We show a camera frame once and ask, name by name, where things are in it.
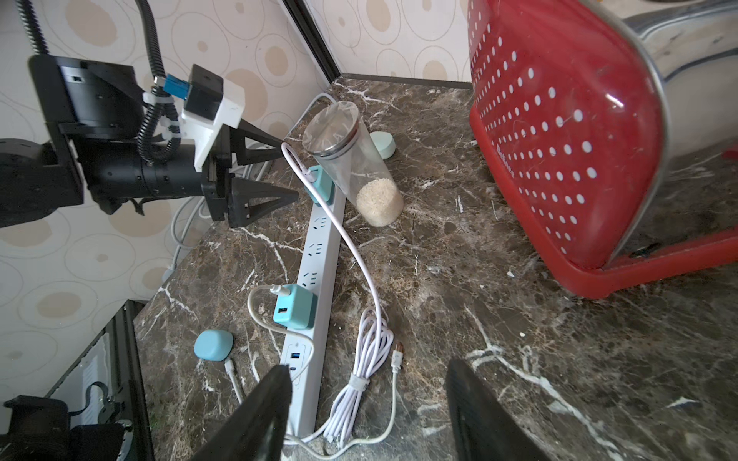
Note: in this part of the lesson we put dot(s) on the red polka dot toaster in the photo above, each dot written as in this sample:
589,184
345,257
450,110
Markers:
613,139

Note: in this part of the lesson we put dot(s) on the clear jar with rice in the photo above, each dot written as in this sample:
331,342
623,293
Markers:
340,142

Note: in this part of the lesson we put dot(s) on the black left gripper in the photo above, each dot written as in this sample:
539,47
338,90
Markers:
93,113

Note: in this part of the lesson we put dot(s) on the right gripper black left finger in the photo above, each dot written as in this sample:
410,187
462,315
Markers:
257,429

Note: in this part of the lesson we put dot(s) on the mint green earbud case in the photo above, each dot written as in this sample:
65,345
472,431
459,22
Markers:
385,144

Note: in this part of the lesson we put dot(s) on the blue earbud case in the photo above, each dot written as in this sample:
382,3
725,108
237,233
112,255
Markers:
214,345

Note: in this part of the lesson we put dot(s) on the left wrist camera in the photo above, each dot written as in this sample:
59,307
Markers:
210,102

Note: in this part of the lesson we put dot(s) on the white power strip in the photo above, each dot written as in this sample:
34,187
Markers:
318,275

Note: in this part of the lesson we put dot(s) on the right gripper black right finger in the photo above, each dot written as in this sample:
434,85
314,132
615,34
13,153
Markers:
482,429

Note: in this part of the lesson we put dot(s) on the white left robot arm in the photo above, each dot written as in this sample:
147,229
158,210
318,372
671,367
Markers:
162,123

